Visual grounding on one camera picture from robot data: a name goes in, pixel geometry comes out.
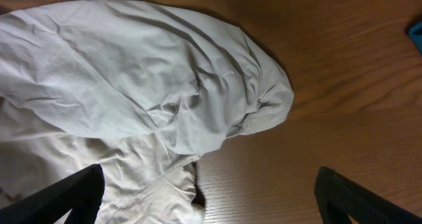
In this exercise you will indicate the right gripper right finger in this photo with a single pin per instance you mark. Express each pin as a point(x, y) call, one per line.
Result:
point(341, 200)

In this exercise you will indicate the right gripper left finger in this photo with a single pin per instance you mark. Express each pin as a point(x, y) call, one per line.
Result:
point(79, 196)

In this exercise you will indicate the beige t-shirt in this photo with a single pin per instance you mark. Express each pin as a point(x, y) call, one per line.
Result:
point(144, 90)

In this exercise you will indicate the blue t-shirt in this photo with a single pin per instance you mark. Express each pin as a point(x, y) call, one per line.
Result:
point(414, 32)

